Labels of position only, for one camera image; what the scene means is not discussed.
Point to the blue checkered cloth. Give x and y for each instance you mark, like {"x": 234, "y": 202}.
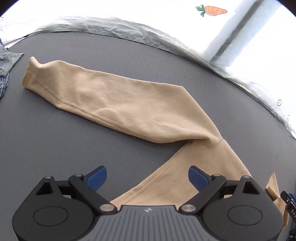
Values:
{"x": 4, "y": 81}

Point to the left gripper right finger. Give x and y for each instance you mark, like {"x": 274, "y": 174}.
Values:
{"x": 232, "y": 210}

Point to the beige long-sleeve garment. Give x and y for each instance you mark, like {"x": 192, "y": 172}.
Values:
{"x": 156, "y": 112}

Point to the grey crumpled garment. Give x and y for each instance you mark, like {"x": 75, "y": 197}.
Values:
{"x": 7, "y": 60}

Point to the white printed plastic sheet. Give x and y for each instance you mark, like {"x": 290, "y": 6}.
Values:
{"x": 251, "y": 43}

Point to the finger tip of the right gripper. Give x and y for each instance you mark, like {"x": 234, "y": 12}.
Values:
{"x": 289, "y": 199}

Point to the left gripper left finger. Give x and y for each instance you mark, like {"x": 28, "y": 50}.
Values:
{"x": 62, "y": 210}

